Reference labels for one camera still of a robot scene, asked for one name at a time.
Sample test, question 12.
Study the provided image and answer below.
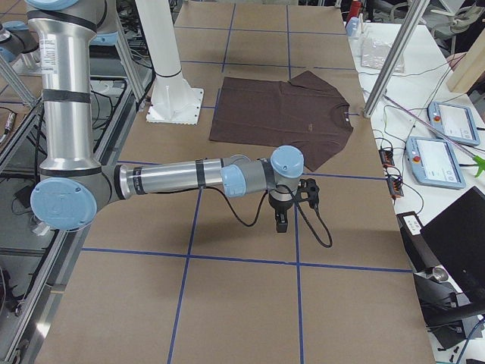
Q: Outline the black laptop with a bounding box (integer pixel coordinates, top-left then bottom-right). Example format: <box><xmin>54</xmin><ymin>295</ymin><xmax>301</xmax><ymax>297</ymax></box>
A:
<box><xmin>421</xmin><ymin>187</ymin><xmax>484</xmax><ymax>302</ymax></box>

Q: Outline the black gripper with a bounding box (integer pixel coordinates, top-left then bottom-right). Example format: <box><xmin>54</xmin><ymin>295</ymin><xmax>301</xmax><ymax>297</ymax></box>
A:
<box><xmin>268</xmin><ymin>190</ymin><xmax>293</xmax><ymax>233</ymax></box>

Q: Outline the white camera post base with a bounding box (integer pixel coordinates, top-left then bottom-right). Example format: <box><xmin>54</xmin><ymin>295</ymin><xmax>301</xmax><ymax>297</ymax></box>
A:
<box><xmin>136</xmin><ymin>0</ymin><xmax>204</xmax><ymax>125</ymax></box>

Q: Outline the aluminium frame post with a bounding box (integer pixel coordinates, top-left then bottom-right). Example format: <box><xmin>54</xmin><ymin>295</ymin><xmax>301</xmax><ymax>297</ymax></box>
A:
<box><xmin>363</xmin><ymin>0</ymin><xmax>430</xmax><ymax>118</ymax></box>

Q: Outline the green tipped reacher stick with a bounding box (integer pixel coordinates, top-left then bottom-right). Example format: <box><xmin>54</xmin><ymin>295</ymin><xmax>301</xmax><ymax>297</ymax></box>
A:
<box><xmin>383</xmin><ymin>95</ymin><xmax>485</xmax><ymax>177</ymax></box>

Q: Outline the teach pendant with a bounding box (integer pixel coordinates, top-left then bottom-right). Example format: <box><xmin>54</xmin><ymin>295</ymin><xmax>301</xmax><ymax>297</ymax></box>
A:
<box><xmin>405</xmin><ymin>136</ymin><xmax>466</xmax><ymax>190</ymax></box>
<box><xmin>427</xmin><ymin>102</ymin><xmax>480</xmax><ymax>146</ymax></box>

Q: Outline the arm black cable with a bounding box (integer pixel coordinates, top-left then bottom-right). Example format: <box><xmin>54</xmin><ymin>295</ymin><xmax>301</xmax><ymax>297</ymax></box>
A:
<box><xmin>223</xmin><ymin>185</ymin><xmax>333</xmax><ymax>249</ymax></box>

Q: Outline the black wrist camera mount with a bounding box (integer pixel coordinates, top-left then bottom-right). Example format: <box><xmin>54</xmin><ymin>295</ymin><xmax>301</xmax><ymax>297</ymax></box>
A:
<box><xmin>296</xmin><ymin>178</ymin><xmax>320</xmax><ymax>211</ymax></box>

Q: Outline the upper teach pendant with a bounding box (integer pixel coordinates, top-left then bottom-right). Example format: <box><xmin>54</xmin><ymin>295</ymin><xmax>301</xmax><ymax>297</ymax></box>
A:
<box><xmin>427</xmin><ymin>102</ymin><xmax>480</xmax><ymax>146</ymax></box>

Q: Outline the lower teach pendant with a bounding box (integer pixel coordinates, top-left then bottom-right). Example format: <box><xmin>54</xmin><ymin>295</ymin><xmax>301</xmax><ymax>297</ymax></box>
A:
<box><xmin>405</xmin><ymin>136</ymin><xmax>466</xmax><ymax>190</ymax></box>

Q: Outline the clear plastic bag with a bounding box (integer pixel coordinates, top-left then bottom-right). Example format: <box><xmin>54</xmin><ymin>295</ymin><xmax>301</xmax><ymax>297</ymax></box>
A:
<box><xmin>361</xmin><ymin>38</ymin><xmax>393</xmax><ymax>70</ymax></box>

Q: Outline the brown t-shirt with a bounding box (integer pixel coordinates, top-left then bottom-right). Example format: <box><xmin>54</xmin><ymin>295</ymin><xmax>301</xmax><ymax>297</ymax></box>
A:
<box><xmin>209</xmin><ymin>71</ymin><xmax>353</xmax><ymax>171</ymax></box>

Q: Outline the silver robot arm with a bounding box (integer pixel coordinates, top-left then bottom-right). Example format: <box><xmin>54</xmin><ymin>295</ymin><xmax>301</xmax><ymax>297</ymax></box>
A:
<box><xmin>27</xmin><ymin>1</ymin><xmax>304</xmax><ymax>231</ymax></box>

